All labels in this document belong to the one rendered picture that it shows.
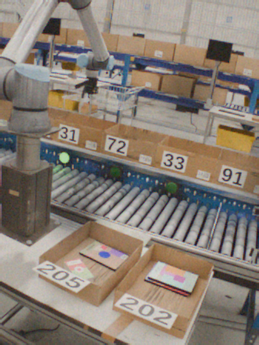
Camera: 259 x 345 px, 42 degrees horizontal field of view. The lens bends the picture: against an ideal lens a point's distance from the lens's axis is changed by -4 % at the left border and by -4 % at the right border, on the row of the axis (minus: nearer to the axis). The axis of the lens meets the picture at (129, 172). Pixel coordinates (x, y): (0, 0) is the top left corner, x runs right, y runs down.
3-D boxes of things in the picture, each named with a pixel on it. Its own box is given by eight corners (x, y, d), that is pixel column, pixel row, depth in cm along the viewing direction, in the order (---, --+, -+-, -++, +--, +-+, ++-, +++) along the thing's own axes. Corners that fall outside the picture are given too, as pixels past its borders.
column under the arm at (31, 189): (29, 247, 151) (31, 179, 139) (-13, 227, 160) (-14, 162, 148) (62, 224, 174) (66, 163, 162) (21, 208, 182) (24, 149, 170)
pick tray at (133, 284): (110, 309, 123) (114, 289, 120) (149, 259, 157) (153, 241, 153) (183, 340, 114) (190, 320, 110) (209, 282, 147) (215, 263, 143)
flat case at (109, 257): (115, 272, 144) (115, 269, 143) (78, 254, 151) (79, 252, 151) (130, 258, 155) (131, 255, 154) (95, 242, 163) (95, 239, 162)
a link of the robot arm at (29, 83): (35, 109, 136) (37, 65, 131) (1, 104, 141) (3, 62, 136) (54, 106, 150) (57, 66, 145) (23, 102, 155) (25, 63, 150)
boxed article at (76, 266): (77, 287, 131) (77, 280, 130) (63, 268, 141) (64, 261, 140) (92, 283, 135) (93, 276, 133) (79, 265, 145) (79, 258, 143)
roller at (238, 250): (230, 265, 169) (233, 257, 168) (238, 222, 216) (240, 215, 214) (240, 268, 168) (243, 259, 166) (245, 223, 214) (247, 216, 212)
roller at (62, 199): (50, 207, 198) (50, 199, 196) (90, 179, 244) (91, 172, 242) (57, 209, 197) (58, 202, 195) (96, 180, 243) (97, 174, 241)
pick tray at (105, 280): (37, 276, 133) (37, 256, 130) (88, 237, 166) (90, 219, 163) (98, 308, 123) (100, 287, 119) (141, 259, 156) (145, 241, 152)
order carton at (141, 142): (99, 154, 241) (102, 130, 235) (116, 144, 267) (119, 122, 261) (153, 169, 230) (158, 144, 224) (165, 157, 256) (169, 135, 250)
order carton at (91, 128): (52, 141, 252) (53, 118, 246) (71, 133, 278) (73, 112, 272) (100, 154, 241) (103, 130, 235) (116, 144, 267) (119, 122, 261)
